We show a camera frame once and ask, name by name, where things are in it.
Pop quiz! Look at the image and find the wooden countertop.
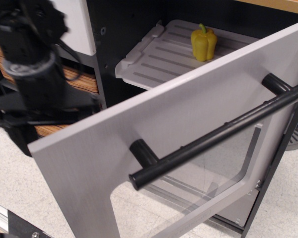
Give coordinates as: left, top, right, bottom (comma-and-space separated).
241, 0, 298, 13

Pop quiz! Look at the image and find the upper wood-pattern storage bin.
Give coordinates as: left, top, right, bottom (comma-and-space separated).
0, 49, 99, 94

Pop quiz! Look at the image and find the black oven door handle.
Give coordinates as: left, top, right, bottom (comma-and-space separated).
129, 73, 298, 190

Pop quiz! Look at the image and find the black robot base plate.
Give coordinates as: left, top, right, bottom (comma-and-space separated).
0, 210, 51, 238

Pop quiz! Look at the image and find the grey toy oven door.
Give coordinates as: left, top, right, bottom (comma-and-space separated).
29, 22, 298, 238

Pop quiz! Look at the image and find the lower wood-pattern storage bin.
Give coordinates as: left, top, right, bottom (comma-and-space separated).
35, 125, 68, 137

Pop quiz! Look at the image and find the grey lower drawer front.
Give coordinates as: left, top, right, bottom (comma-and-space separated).
217, 189, 259, 227

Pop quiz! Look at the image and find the wood-pattern storage bin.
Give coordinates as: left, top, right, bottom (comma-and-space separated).
35, 125, 68, 137
0, 49, 99, 94

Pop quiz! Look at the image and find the white oven rack shelf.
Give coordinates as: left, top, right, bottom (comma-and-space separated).
115, 19, 260, 91

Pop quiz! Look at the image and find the yellow toy bell pepper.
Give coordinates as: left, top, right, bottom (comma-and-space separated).
191, 23, 218, 62

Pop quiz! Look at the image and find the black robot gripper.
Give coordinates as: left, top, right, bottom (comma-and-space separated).
0, 52, 101, 156

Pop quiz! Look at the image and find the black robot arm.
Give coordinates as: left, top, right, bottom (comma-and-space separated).
0, 0, 101, 156

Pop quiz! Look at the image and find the black toy kitchen cabinet frame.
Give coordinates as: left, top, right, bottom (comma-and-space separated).
0, 0, 298, 238

